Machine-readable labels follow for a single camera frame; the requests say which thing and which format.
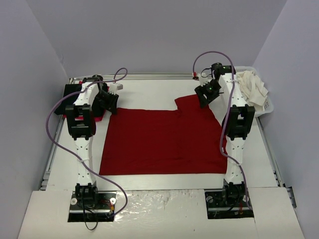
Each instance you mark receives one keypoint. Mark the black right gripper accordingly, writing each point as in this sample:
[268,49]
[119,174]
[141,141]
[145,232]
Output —
[207,91]

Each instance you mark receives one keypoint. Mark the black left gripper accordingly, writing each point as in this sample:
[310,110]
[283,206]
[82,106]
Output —
[108,98]

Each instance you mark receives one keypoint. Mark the red t-shirt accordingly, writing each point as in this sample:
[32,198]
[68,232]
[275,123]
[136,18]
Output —
[182,141]
[68,89]

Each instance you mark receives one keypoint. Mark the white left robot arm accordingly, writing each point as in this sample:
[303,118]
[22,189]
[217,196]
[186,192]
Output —
[82,127]

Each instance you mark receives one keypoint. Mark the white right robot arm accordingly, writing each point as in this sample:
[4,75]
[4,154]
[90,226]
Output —
[236,126]

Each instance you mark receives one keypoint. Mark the white t-shirts pile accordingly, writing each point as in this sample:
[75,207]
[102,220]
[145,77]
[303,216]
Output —
[252,89]

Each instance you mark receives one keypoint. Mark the folded red t-shirt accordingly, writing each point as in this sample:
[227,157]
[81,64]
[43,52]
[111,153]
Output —
[68,89]

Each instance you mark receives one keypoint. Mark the white plastic laundry basket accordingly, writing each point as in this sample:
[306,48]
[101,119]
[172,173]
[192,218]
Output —
[268,104]

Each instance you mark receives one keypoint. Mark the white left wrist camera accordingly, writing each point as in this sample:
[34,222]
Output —
[114,87]

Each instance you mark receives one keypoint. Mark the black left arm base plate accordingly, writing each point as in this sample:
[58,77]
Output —
[100,211]

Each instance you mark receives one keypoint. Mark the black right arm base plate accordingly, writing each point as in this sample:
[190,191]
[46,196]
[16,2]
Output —
[219,205]

